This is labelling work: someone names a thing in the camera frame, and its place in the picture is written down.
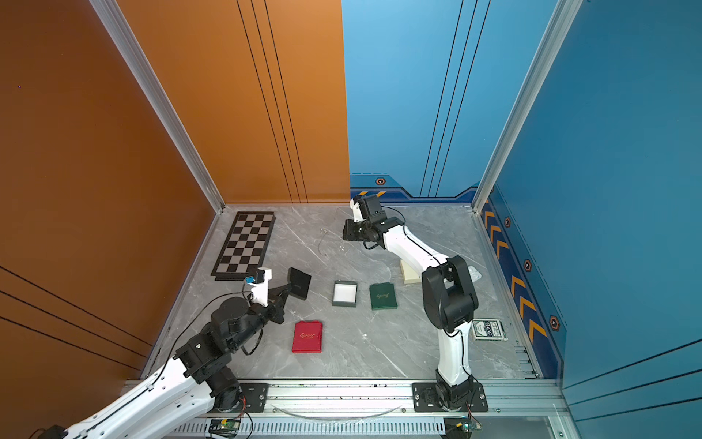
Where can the playing card deck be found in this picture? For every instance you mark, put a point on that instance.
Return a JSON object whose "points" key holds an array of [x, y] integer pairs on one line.
{"points": [[488, 330]]}

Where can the circuit board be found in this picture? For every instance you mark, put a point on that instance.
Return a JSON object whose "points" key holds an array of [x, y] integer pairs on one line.
{"points": [[460, 428], [224, 428]]}

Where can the aluminium corner post right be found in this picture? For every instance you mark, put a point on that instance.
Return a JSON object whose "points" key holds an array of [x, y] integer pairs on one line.
{"points": [[554, 36]]}

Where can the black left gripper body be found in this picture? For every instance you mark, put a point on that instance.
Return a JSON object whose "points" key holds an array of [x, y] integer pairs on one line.
{"points": [[270, 313]]}

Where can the green jewelry box base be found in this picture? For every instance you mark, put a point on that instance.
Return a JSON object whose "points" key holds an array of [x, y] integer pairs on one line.
{"points": [[345, 294]]}

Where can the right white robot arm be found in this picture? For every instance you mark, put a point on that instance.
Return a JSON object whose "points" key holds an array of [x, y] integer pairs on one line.
{"points": [[449, 300]]}

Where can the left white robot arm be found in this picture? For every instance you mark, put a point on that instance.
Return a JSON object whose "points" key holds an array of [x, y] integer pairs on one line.
{"points": [[193, 380]]}

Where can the left circuit board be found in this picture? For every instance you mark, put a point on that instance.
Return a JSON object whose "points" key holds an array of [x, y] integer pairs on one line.
{"points": [[224, 428]]}

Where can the black white chessboard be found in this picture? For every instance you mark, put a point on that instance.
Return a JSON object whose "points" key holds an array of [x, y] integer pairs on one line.
{"points": [[245, 246]]}

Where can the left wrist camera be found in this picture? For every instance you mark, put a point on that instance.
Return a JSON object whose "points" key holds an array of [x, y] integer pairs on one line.
{"points": [[259, 285]]}

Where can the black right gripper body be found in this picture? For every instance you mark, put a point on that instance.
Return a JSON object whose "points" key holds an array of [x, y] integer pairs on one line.
{"points": [[358, 230]]}

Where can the red booklet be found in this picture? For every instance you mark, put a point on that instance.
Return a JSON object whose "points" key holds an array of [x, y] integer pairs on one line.
{"points": [[308, 337]]}

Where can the right circuit board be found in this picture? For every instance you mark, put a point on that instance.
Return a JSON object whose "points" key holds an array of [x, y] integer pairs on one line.
{"points": [[460, 428]]}

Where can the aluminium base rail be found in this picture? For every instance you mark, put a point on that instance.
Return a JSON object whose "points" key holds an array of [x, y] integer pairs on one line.
{"points": [[356, 398]]}

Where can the green booklet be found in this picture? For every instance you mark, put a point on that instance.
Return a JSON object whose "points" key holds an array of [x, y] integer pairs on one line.
{"points": [[383, 296]]}

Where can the clear plastic earphone case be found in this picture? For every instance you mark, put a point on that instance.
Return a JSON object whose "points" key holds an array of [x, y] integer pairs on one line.
{"points": [[474, 273]]}

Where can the aluminium corner post left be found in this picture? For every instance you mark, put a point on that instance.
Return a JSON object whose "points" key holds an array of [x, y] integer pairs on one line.
{"points": [[115, 23]]}

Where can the aluminium corner post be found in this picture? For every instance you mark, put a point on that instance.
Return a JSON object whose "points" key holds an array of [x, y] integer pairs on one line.
{"points": [[554, 36], [115, 23]]}

